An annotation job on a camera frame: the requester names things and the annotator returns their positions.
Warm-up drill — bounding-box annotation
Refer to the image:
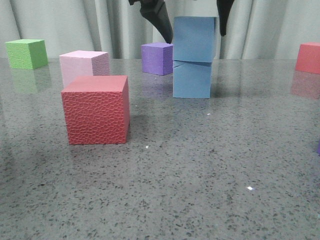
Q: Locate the black gripper purple finger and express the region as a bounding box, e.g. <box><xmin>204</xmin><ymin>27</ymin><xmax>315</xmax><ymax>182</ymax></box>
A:
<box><xmin>128</xmin><ymin>0</ymin><xmax>173</xmax><ymax>43</ymax></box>

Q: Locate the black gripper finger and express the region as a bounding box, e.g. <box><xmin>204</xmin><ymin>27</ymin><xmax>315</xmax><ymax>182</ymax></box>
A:
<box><xmin>216</xmin><ymin>0</ymin><xmax>234</xmax><ymax>37</ymax></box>

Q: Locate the light blue foam cube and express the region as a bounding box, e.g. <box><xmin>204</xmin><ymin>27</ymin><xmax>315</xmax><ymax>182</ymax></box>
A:
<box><xmin>173</xmin><ymin>60</ymin><xmax>212</xmax><ymax>99</ymax></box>
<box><xmin>173</xmin><ymin>16</ymin><xmax>216</xmax><ymax>63</ymax></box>

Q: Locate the grey-green curtain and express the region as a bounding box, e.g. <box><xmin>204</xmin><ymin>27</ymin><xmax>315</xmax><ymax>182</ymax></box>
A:
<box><xmin>0</xmin><ymin>0</ymin><xmax>320</xmax><ymax>59</ymax></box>

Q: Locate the purple foam cube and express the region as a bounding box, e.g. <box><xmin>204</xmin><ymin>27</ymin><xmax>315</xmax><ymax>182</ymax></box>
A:
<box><xmin>141</xmin><ymin>42</ymin><xmax>174</xmax><ymax>76</ymax></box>

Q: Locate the pink foam cube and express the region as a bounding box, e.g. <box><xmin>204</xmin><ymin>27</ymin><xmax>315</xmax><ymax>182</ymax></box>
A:
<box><xmin>59</xmin><ymin>50</ymin><xmax>110</xmax><ymax>88</ymax></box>

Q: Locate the red foam cube far right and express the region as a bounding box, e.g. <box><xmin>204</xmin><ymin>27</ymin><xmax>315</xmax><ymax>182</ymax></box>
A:
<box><xmin>295</xmin><ymin>42</ymin><xmax>320</xmax><ymax>74</ymax></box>

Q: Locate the red textured foam cube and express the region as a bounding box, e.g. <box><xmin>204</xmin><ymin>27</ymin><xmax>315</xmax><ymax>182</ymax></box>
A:
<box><xmin>61</xmin><ymin>75</ymin><xmax>130</xmax><ymax>145</ymax></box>

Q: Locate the green foam cube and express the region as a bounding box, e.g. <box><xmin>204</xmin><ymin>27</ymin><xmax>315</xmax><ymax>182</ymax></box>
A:
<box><xmin>5</xmin><ymin>39</ymin><xmax>48</xmax><ymax>70</ymax></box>

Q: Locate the purple cube at right edge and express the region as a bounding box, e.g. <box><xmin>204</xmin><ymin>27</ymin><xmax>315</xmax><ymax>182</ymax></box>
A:
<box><xmin>316</xmin><ymin>140</ymin><xmax>320</xmax><ymax>154</ymax></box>

